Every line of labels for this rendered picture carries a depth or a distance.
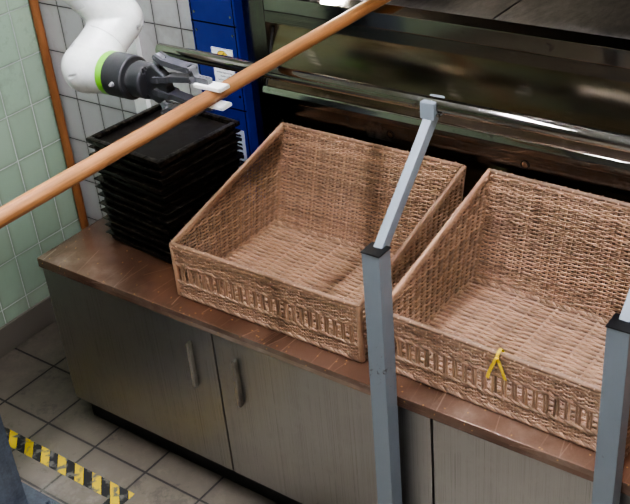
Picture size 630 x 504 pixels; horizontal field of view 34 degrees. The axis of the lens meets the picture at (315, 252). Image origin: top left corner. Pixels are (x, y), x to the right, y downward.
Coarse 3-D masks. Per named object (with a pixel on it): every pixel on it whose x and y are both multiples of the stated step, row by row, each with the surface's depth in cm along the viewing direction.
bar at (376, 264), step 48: (384, 96) 200; (432, 96) 196; (624, 144) 175; (384, 240) 193; (384, 288) 195; (384, 336) 200; (624, 336) 166; (384, 384) 206; (624, 384) 170; (384, 432) 213; (624, 432) 178; (384, 480) 221
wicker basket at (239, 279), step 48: (288, 144) 269; (336, 144) 260; (240, 192) 261; (288, 192) 273; (336, 192) 263; (384, 192) 255; (432, 192) 247; (192, 240) 250; (240, 240) 267; (288, 240) 268; (336, 240) 267; (192, 288) 248; (240, 288) 237; (288, 288) 226; (336, 288) 247; (336, 336) 224
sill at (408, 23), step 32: (288, 0) 252; (320, 0) 249; (352, 0) 247; (416, 32) 234; (448, 32) 229; (480, 32) 224; (512, 32) 220; (544, 32) 218; (576, 32) 217; (608, 64) 210
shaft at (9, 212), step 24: (384, 0) 239; (336, 24) 226; (288, 48) 214; (240, 72) 204; (264, 72) 208; (216, 96) 198; (168, 120) 189; (120, 144) 180; (144, 144) 185; (72, 168) 173; (96, 168) 176; (48, 192) 169; (0, 216) 162
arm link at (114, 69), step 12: (108, 60) 209; (120, 60) 207; (132, 60) 208; (144, 60) 211; (108, 72) 208; (120, 72) 206; (108, 84) 209; (120, 84) 207; (120, 96) 210; (132, 96) 211
